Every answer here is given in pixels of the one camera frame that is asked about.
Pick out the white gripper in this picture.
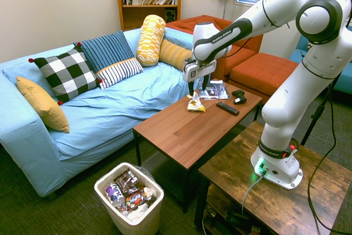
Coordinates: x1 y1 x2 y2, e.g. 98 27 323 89
182 58 217 97

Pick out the yellow chip bag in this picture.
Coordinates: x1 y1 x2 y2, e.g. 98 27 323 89
186 91 206 113

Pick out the clear plastic bin liner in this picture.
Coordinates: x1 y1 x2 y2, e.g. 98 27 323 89
134 165 158 184

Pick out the white plastic trash bin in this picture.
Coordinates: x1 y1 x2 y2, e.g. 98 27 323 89
93 162 165 235

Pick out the dark cover magazine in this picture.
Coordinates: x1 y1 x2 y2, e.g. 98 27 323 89
197 79 232 100

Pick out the black remote control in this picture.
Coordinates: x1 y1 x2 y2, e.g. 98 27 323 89
216 101 240 117

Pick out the mustard striped pillow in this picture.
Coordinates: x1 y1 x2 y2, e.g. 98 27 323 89
158 39 194 72

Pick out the black game controller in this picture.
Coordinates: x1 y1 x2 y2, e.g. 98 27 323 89
231 89 248 105

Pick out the reddish wooden coffee table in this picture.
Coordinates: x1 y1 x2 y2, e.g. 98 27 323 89
132 79 263 214

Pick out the orange armchair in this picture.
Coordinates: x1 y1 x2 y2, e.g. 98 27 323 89
165 14 264 80

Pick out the orange ottoman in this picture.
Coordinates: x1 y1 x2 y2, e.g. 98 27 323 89
228 52 299 105

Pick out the yellow patterned bolster pillow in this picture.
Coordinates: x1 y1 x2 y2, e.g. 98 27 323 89
135 14 167 67

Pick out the black small speaker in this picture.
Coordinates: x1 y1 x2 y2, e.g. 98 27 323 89
164 9 177 23

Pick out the white navy striped pillow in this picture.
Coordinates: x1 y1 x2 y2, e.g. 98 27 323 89
95 57 144 90

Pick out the wooden bookshelf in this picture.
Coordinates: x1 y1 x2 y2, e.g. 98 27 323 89
113 0 184 31

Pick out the brown floor vent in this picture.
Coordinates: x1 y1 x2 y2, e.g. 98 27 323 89
141 151 166 172

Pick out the light blue sofa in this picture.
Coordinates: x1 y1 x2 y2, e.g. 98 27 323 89
0 27 200 199

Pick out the blue striped pillow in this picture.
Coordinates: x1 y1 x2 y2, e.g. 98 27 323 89
73 30 136 75

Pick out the brown snack wrapper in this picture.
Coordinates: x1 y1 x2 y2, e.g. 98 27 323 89
113 168 140 194

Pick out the black tripod stand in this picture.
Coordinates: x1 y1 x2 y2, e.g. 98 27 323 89
300 72 343 146

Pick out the red candy wrapper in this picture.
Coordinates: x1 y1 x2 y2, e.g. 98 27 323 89
125 187 149 210

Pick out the black white checkered pillow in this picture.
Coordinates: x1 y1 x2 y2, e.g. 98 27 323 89
28 46 103 106

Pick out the hint water bottle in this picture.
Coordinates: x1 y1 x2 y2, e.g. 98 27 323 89
105 182 129 214

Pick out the rustic dark wooden table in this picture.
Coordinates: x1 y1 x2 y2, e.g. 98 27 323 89
194 121 352 235

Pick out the white crumpled tissue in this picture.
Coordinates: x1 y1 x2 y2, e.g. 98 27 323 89
126 204 151 221

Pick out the teal couch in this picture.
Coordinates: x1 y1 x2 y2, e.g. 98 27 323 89
288 25 352 95

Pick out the plain mustard pillow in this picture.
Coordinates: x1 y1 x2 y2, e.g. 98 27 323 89
15 76 70 134

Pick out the grey cable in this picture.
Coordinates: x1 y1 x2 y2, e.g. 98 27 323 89
241 174 265 215

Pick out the black cable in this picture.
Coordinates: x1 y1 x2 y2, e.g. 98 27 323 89
306 0 352 233

